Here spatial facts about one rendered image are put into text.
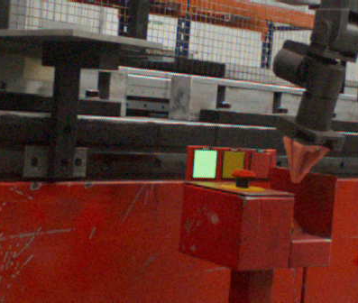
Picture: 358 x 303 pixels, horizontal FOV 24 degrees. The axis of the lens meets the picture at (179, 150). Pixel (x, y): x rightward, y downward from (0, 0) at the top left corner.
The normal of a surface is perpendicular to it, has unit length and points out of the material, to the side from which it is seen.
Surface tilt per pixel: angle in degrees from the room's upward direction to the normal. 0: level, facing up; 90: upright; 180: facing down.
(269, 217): 90
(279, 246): 90
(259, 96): 90
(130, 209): 90
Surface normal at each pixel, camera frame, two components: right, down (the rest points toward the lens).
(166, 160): 0.72, 0.10
